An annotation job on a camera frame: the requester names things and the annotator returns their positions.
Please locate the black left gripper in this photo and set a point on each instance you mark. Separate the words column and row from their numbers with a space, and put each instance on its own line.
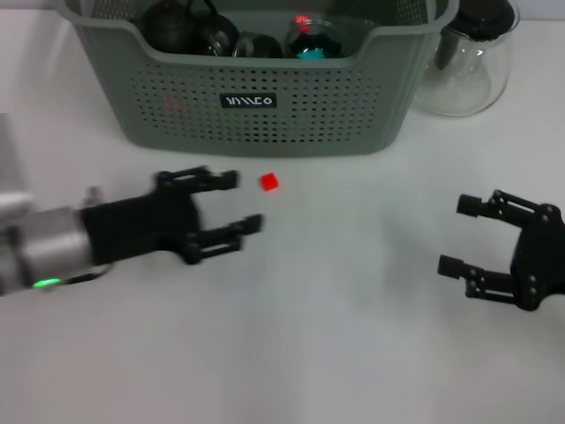
column 141, row 229

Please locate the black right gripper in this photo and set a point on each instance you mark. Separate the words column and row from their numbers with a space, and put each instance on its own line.
column 543, row 256

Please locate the small red toy brick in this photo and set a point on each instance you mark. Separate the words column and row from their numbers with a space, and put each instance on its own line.
column 269, row 182
column 302, row 20

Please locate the glass teacup with black holder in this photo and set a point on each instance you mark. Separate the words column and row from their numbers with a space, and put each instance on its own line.
column 265, row 46
column 220, row 33
column 314, row 42

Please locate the teal square toy plate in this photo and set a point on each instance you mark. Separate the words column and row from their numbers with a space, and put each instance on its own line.
column 310, row 55

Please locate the grey-green perforated storage bin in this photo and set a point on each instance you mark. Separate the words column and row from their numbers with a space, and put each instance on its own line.
column 309, row 123

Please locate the glass carafe with black lid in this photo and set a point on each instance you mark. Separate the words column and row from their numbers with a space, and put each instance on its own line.
column 468, row 88

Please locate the dark clay teapot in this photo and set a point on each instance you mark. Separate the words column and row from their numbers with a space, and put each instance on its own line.
column 170, row 26

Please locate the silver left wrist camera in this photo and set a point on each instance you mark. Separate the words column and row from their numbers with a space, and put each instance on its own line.
column 11, row 176

